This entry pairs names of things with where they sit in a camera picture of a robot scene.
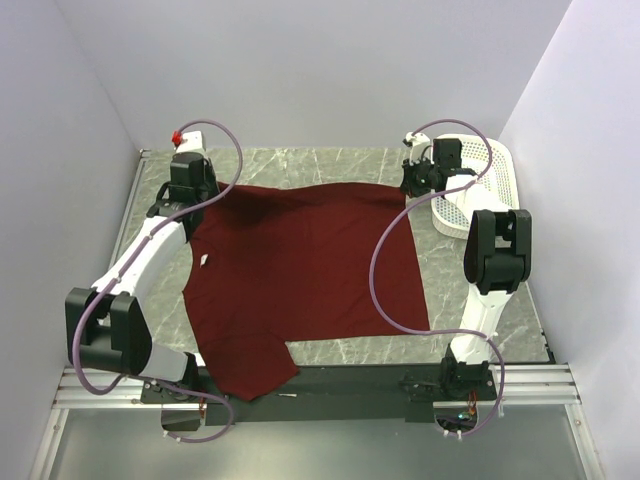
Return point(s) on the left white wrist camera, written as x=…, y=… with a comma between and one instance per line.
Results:
x=189, y=142

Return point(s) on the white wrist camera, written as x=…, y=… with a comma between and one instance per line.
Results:
x=418, y=144
x=189, y=142

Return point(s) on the aluminium extrusion rail frame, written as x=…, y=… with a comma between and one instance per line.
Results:
x=541, y=430

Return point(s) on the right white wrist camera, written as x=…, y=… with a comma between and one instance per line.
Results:
x=418, y=144

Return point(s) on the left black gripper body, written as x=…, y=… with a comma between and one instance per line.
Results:
x=211, y=187

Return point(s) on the dark red t shirt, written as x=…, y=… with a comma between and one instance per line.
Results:
x=275, y=266

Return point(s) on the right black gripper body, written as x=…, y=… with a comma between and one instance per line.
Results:
x=419, y=177

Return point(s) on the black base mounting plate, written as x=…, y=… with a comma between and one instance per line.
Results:
x=341, y=392

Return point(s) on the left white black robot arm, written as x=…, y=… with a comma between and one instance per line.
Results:
x=105, y=323

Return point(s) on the white plastic perforated basket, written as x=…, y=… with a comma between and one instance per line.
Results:
x=496, y=190

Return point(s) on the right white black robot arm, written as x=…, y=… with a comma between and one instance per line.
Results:
x=474, y=179

